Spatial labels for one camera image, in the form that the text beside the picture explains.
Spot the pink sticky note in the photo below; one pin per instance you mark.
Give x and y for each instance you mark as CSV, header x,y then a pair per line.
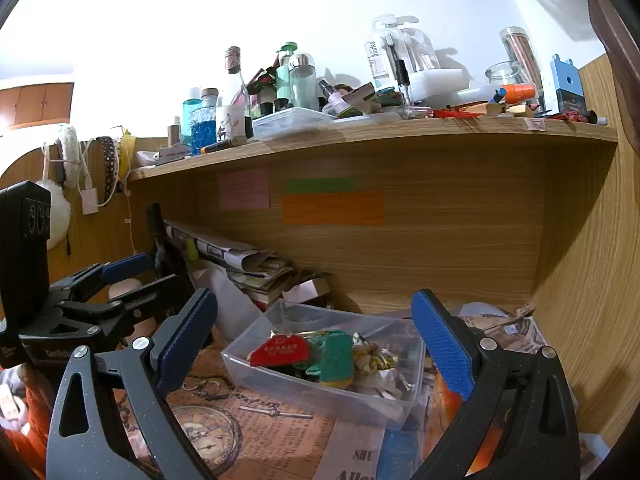
x,y
245,189

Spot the crumpled newspaper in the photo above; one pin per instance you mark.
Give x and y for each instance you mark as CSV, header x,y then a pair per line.
x,y
505,330

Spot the white fluffy earmuff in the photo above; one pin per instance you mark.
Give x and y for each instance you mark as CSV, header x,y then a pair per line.
x,y
60,215

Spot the yellow headband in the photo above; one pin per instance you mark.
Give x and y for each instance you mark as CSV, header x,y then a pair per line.
x,y
127,152

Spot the white foam block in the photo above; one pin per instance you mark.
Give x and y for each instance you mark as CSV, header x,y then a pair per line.
x,y
440,81

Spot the stack of newspapers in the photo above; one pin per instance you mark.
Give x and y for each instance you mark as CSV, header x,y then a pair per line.
x,y
260,275

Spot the wooden shelf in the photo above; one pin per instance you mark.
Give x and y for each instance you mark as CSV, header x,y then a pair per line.
x,y
400,132

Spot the blue bead bottle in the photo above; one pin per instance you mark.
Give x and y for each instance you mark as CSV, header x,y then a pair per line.
x,y
204,132

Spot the black marker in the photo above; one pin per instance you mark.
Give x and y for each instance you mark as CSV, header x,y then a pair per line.
x,y
220,146

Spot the glass bottle with foil top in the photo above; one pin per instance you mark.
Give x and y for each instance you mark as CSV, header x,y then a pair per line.
x,y
232,60

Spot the small cardboard box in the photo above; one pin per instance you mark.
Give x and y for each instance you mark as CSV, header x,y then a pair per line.
x,y
310,287

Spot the orange and white tube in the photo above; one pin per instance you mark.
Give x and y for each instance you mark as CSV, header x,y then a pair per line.
x,y
520,92

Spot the wooden wall cabinet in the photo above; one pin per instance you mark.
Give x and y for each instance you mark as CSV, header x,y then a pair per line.
x,y
35,105

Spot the clear lidded box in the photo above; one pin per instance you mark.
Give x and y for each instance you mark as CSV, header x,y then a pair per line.
x,y
295,121

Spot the cardboard tube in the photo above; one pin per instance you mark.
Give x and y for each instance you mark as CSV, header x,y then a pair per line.
x,y
174,132

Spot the orange printed sheet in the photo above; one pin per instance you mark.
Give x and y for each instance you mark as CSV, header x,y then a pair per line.
x,y
445,410

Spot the blue plastic block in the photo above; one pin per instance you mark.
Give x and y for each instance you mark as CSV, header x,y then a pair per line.
x,y
567,85

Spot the green knit cloth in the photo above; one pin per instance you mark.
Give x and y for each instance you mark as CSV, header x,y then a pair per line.
x,y
332,360

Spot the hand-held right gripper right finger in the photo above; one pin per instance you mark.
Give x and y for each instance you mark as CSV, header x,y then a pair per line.
x,y
442,340

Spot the orange sticky note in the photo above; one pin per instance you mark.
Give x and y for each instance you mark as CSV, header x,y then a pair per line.
x,y
332,208

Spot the red fabric pouch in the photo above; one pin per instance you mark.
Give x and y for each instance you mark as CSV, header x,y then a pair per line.
x,y
277,352

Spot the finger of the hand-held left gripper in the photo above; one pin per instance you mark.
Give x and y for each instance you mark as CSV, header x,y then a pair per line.
x,y
145,297
125,266

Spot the clear plastic storage box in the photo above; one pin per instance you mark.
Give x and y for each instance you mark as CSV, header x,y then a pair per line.
x,y
280,385

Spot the white fluffy headband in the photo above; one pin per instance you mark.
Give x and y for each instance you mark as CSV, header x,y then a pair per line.
x,y
70,155

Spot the blue cloth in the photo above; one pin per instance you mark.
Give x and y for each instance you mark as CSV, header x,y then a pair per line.
x,y
402,455

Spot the short glass jar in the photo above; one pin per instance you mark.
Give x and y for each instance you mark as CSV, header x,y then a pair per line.
x,y
505,74

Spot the orange red cloth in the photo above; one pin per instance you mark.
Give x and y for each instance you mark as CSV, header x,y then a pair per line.
x,y
30,410

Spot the yellow floral scrunchie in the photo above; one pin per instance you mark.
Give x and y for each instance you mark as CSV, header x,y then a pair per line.
x,y
375,355

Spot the white paper sheet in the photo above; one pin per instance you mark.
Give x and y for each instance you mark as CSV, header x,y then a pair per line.
x,y
230,305

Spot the pale round object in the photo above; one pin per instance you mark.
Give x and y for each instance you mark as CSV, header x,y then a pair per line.
x,y
125,289

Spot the clear pencil jar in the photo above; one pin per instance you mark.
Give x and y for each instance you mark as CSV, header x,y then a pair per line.
x,y
520,55

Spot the white printed mug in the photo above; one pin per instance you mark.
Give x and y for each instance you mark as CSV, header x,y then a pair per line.
x,y
232,122

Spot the dark wine bottle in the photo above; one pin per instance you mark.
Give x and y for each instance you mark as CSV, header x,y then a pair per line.
x,y
160,245

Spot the clear bottle with silver cap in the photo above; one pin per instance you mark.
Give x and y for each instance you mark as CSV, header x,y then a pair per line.
x,y
302,85

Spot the black patterned headband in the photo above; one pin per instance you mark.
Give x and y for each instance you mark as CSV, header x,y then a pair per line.
x,y
106,165

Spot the yellow green marker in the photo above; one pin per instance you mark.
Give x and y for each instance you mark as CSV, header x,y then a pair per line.
x,y
191,250

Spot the teal liquid bottle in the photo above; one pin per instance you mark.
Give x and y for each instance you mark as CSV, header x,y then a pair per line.
x,y
192,107

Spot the green sticky note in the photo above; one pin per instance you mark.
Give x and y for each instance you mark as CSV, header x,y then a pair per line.
x,y
320,185

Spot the brown curtain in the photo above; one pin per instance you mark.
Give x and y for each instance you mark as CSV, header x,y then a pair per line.
x,y
625,60

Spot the clear toothbrush pack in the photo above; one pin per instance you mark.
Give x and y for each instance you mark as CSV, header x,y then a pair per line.
x,y
400,45

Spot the green pump bottle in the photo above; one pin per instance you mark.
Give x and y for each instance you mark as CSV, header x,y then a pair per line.
x,y
283,77

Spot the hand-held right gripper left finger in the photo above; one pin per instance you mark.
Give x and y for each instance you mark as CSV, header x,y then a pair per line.
x,y
187,340

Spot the small spray bottle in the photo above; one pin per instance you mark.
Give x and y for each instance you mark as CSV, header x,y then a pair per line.
x,y
332,100

